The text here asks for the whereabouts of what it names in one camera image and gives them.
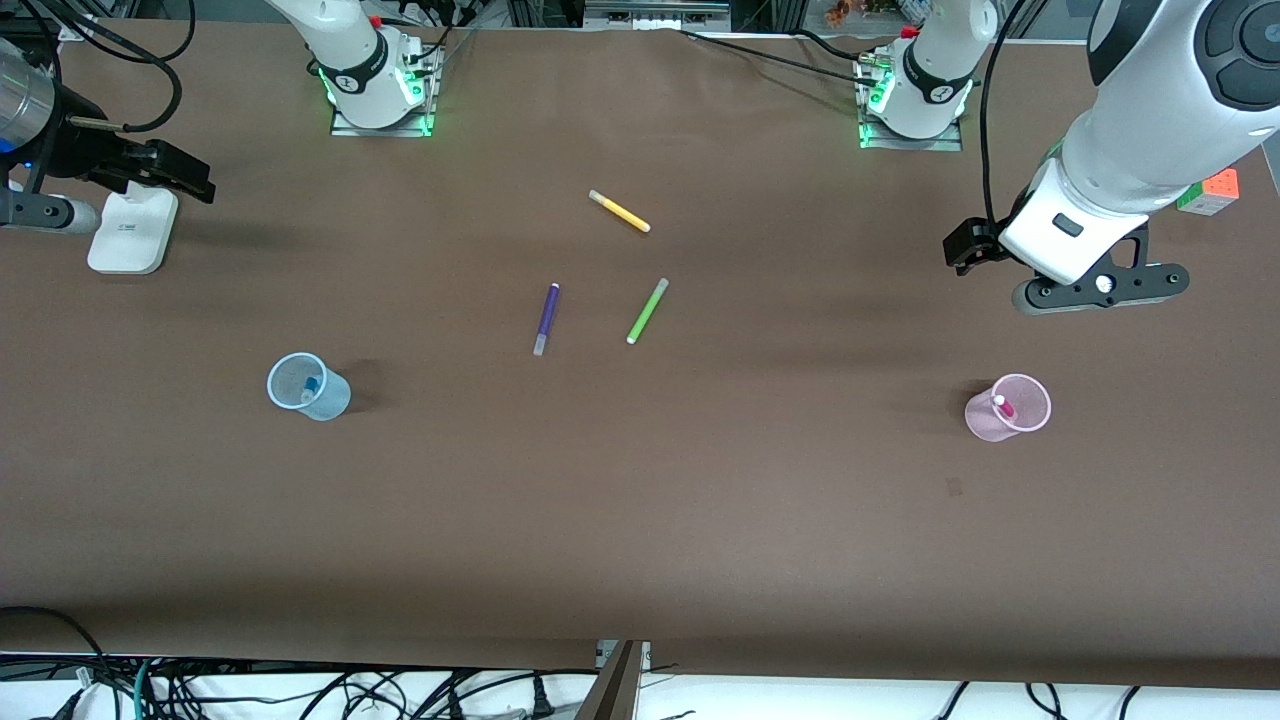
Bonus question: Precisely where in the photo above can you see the yellow marker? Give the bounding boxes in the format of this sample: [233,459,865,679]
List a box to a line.
[588,189,652,234]

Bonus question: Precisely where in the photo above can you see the green marker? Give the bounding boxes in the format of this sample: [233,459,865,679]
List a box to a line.
[626,278,670,346]

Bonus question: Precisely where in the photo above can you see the colourful puzzle cube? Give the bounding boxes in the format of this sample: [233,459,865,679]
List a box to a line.
[1177,167,1241,217]

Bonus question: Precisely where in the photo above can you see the dark table leg bracket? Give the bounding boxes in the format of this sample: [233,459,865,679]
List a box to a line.
[575,640,653,720]

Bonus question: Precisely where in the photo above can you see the white desk lamp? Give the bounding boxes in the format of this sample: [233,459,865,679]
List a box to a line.
[88,183,181,276]

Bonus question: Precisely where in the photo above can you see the purple marker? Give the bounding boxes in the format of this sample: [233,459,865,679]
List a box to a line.
[532,283,561,357]

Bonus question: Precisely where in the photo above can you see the aluminium frame rail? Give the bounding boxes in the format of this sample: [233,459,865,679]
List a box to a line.
[583,0,733,31]

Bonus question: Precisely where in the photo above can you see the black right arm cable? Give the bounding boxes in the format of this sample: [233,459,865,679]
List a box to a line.
[0,0,198,134]

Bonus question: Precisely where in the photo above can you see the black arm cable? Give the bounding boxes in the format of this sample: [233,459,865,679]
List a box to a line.
[0,0,198,134]
[979,0,1031,226]

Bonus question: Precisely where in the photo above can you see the pink mesh cup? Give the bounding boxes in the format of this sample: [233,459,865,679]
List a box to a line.
[963,373,1053,443]

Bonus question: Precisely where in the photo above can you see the black looped floor cable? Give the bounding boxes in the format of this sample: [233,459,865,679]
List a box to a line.
[0,605,126,720]

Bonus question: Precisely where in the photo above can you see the blue mesh cup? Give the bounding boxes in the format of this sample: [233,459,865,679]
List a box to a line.
[266,352,352,422]

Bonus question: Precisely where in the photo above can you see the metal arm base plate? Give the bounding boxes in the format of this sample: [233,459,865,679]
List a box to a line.
[330,40,441,138]
[856,52,964,152]

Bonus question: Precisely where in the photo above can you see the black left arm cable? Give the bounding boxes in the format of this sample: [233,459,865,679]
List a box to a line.
[979,0,1031,226]

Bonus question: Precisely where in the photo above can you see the long black table cable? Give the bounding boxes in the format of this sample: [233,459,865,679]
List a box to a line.
[680,28,873,81]

